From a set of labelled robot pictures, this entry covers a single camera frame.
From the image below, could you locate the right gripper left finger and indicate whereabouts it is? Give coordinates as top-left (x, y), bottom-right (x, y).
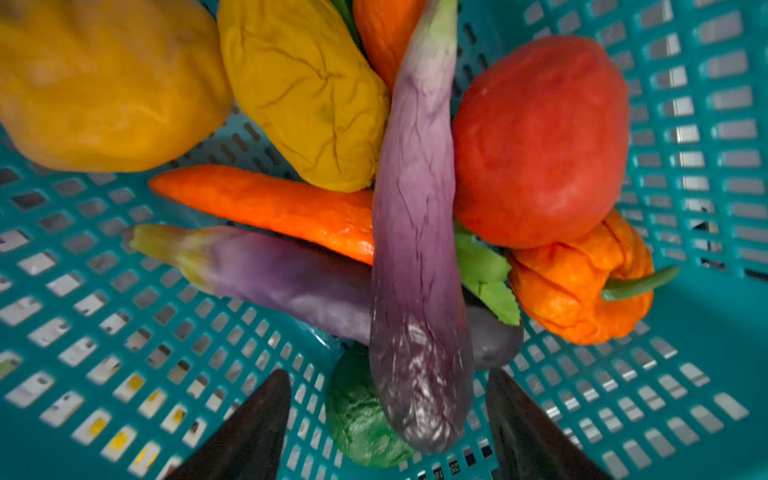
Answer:
top-left (168, 369), bottom-right (291, 479)

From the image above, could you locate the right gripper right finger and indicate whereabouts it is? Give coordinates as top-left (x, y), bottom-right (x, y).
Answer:
top-left (485, 369), bottom-right (611, 480)

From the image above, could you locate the purple eggplant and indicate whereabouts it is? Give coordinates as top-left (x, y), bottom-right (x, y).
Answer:
top-left (369, 1), bottom-right (474, 454)
top-left (125, 224), bottom-right (524, 374)

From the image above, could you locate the yellow corn cob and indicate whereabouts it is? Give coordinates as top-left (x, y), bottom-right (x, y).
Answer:
top-left (217, 1), bottom-right (390, 193)

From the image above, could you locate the green avocado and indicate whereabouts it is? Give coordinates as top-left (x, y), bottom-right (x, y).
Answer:
top-left (325, 345), bottom-right (415, 469)

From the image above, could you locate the teal plastic vegetable basket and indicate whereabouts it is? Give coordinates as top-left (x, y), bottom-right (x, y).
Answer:
top-left (1, 1), bottom-right (767, 479)

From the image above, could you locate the orange carrot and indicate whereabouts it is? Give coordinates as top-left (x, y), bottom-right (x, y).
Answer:
top-left (149, 164), bottom-right (374, 265)

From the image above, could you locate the red tomato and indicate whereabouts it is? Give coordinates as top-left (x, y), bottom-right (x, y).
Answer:
top-left (453, 36), bottom-right (630, 248)

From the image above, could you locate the yellow squash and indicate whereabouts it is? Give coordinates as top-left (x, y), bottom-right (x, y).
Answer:
top-left (1, 1), bottom-right (234, 172)

